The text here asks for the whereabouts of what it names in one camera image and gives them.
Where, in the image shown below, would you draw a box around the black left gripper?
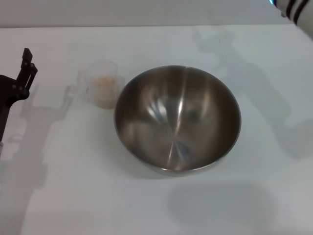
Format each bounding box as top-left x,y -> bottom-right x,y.
0,47 -> 39,142

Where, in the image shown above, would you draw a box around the stainless steel mixing bowl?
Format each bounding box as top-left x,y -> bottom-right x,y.
113,65 -> 242,177

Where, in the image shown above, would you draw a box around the clear plastic measuring cup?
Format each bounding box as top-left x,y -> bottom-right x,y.
77,61 -> 126,110

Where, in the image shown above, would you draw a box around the pale rice grains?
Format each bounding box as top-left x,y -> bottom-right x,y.
90,75 -> 118,109

